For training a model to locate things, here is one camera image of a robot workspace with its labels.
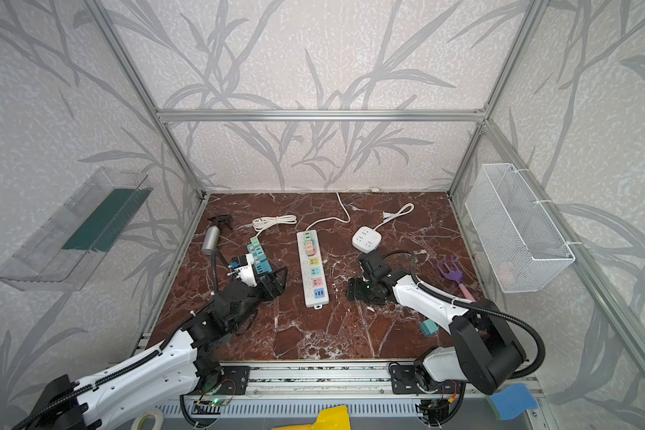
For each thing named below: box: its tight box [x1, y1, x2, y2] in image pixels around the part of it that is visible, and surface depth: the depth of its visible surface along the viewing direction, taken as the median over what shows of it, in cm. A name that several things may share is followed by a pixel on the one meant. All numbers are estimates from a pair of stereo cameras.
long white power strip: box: [295, 230, 330, 310], surface depth 93 cm
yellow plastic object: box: [271, 404, 352, 430], surface depth 69 cm
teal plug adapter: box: [419, 318, 439, 338], surface depth 83 cm
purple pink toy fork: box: [437, 256, 477, 303], surface depth 98 cm
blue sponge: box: [490, 382, 539, 422], surface depth 69 cm
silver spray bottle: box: [201, 215, 233, 256], surface depth 106 cm
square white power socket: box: [352, 225, 383, 255], surface depth 104 cm
